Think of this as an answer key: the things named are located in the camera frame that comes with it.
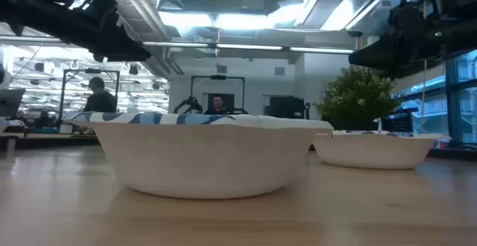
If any person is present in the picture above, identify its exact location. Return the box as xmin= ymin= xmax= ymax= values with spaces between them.
xmin=82 ymin=76 xmax=119 ymax=113
xmin=203 ymin=95 xmax=230 ymax=116
xmin=35 ymin=110 xmax=55 ymax=130

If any black plastic crate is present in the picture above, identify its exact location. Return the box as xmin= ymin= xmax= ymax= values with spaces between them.
xmin=382 ymin=110 xmax=414 ymax=133

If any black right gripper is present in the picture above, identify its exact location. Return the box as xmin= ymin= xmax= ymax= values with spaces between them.
xmin=349 ymin=0 xmax=448 ymax=78

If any white paper bowl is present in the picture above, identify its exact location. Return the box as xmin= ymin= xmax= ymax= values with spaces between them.
xmin=62 ymin=111 xmax=335 ymax=201

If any long tube ceiling light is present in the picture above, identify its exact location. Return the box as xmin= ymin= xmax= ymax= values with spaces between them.
xmin=215 ymin=43 xmax=284 ymax=51
xmin=142 ymin=40 xmax=209 ymax=48
xmin=288 ymin=46 xmax=355 ymax=55

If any potted green plant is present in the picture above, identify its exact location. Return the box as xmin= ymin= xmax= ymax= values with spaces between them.
xmin=315 ymin=66 xmax=402 ymax=132

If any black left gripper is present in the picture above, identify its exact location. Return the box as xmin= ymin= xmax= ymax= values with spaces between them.
xmin=84 ymin=0 xmax=152 ymax=63

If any black cabinet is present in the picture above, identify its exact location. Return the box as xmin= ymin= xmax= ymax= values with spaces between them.
xmin=263 ymin=95 xmax=307 ymax=119

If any dark monitor screen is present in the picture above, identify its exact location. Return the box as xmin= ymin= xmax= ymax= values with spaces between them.
xmin=206 ymin=92 xmax=236 ymax=115

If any black background rig frame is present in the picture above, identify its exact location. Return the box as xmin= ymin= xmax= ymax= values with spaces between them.
xmin=190 ymin=75 xmax=246 ymax=115
xmin=57 ymin=69 xmax=121 ymax=127

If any blue patterned plate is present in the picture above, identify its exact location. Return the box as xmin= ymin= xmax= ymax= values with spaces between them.
xmin=312 ymin=129 xmax=452 ymax=171

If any background work table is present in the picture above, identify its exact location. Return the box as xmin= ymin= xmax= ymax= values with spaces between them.
xmin=0 ymin=126 xmax=100 ymax=151

